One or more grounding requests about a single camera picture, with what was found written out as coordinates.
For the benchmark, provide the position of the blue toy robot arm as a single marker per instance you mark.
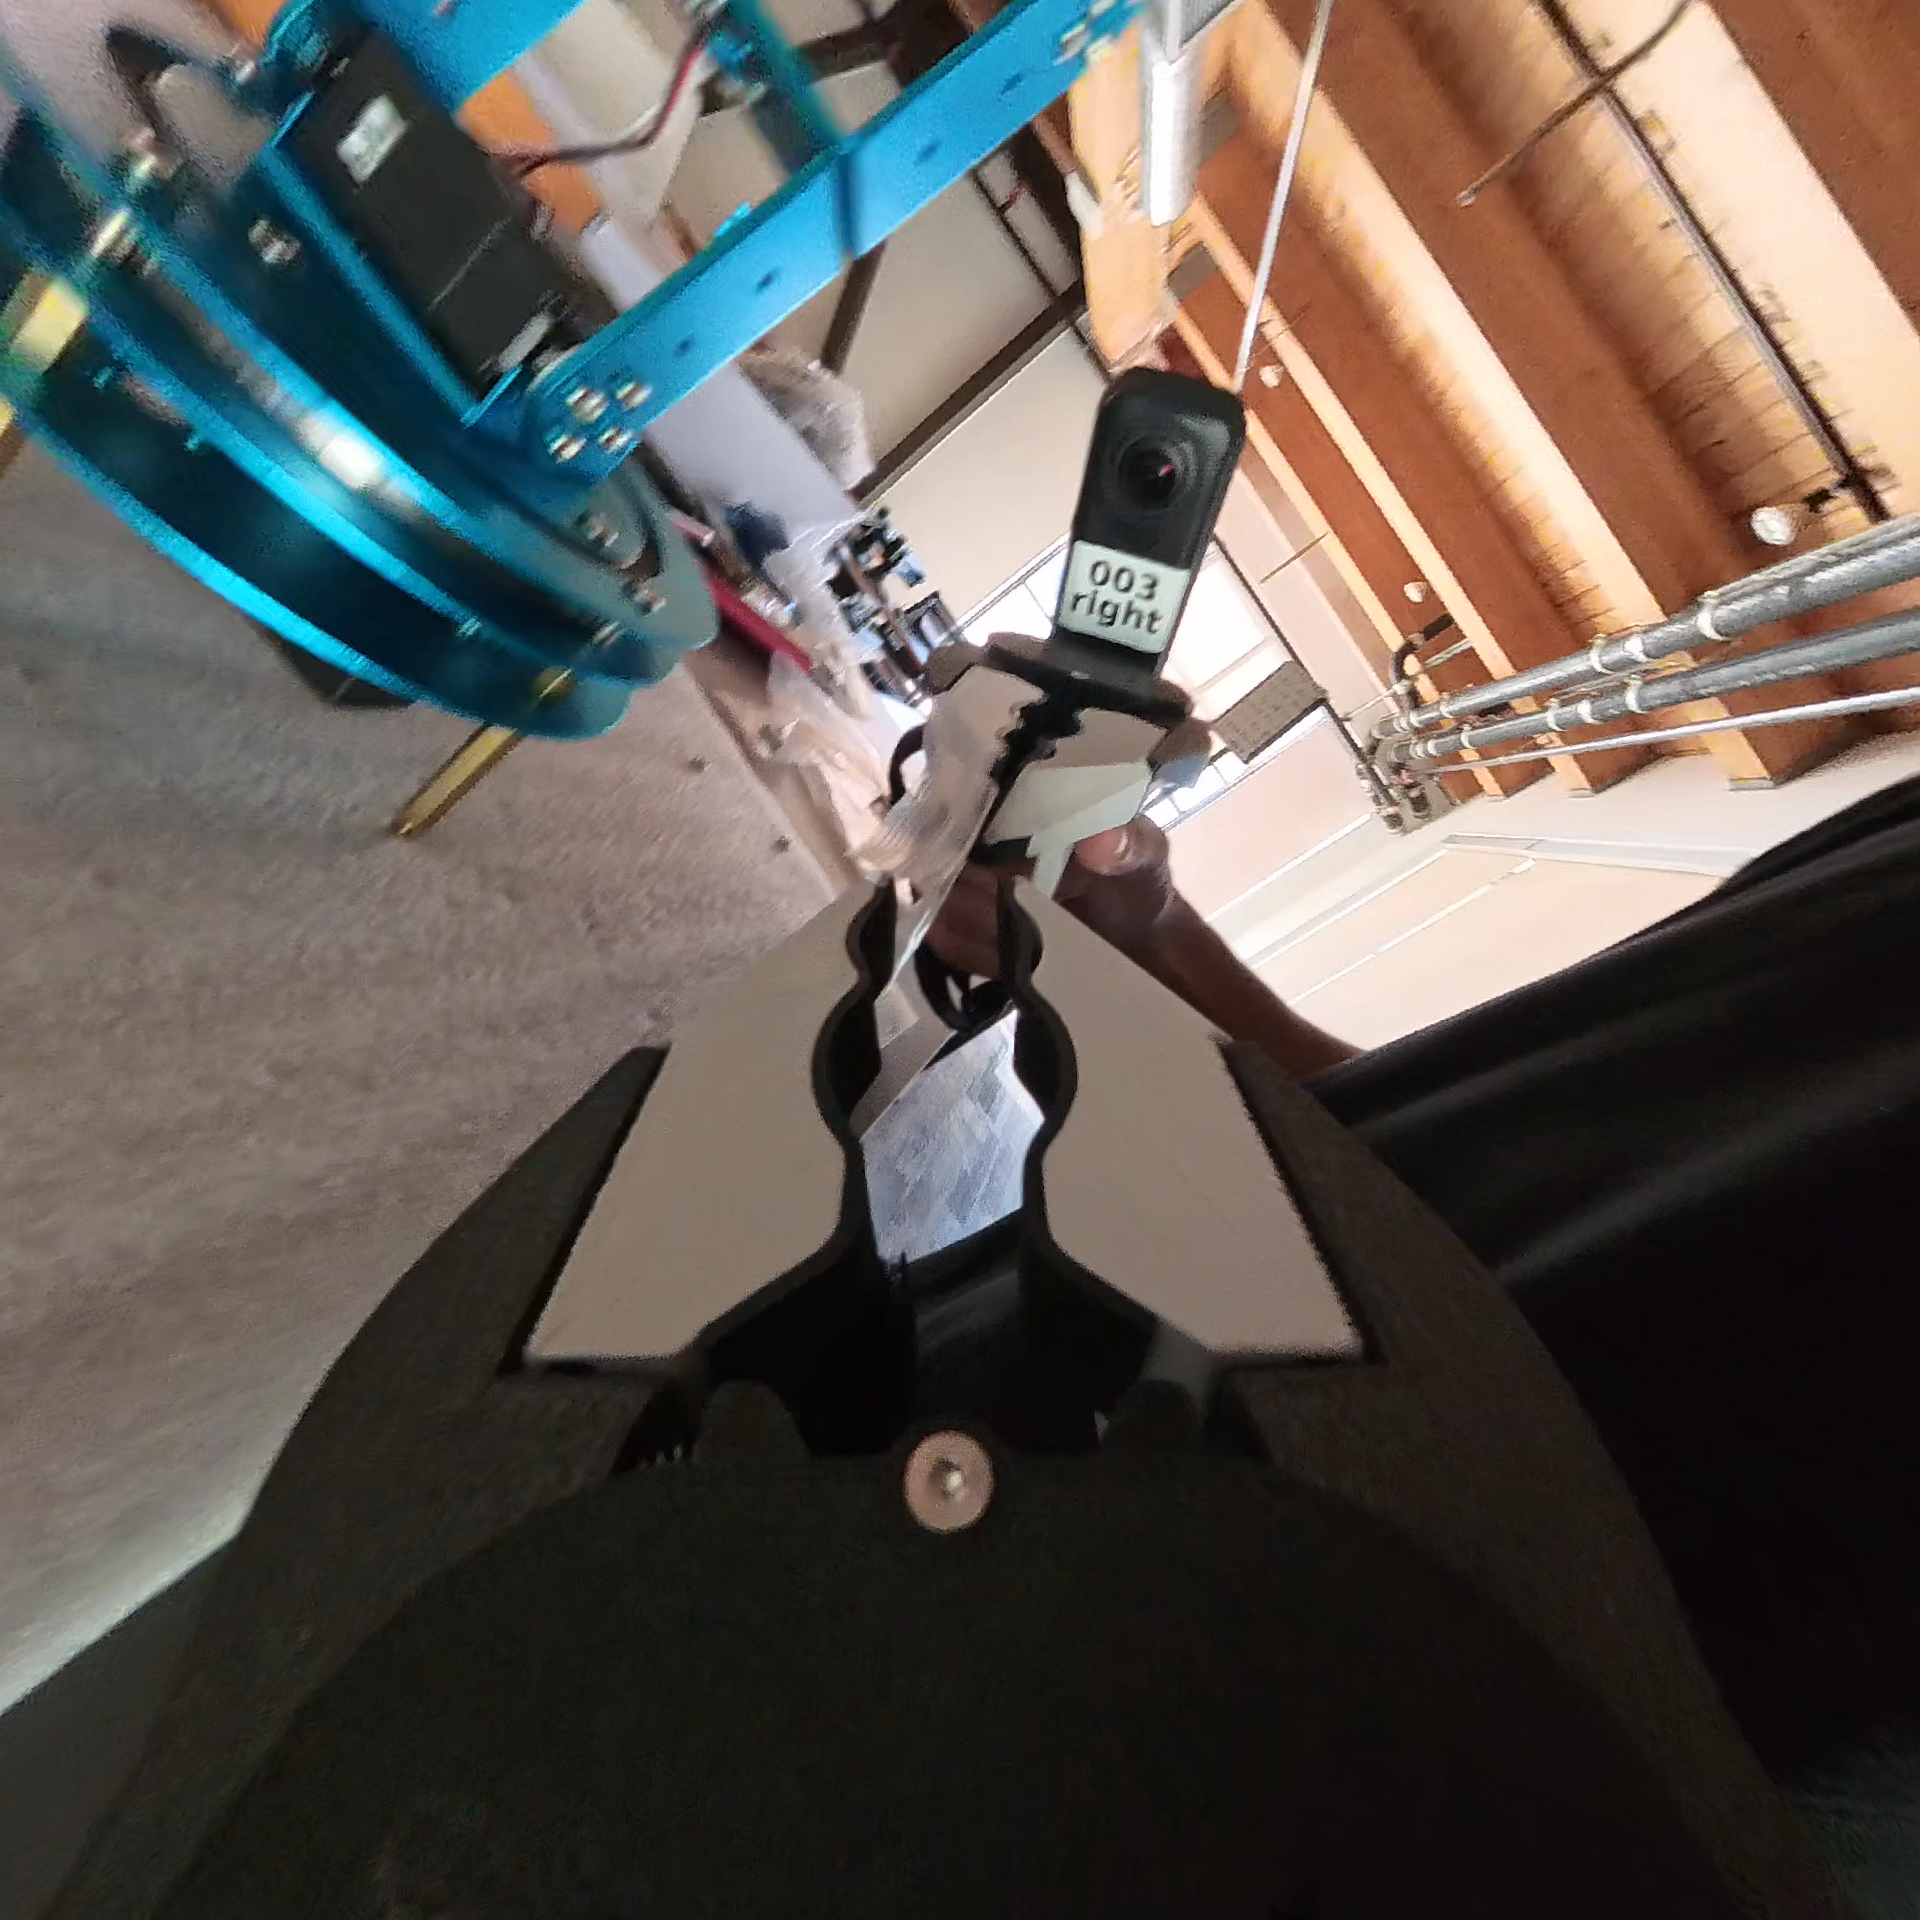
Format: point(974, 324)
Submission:
point(303, 452)

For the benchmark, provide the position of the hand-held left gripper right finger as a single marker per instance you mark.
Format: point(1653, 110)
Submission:
point(1188, 1186)

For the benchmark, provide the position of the small clear zip bag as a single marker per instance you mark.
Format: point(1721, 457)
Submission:
point(916, 840)

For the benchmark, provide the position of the person's right forearm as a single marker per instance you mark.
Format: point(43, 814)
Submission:
point(1247, 1003)

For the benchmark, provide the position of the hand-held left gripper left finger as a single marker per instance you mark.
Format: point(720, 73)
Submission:
point(707, 1200)

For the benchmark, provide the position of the person's right hand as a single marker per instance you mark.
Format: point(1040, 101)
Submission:
point(1124, 869)

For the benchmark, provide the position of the grey ceiling pipes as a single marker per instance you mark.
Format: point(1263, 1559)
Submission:
point(1651, 661)

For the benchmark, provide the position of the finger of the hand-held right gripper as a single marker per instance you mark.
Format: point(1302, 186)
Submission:
point(1113, 772)
point(984, 735)

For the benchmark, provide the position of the white foam mat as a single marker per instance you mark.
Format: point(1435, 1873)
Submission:
point(303, 1050)

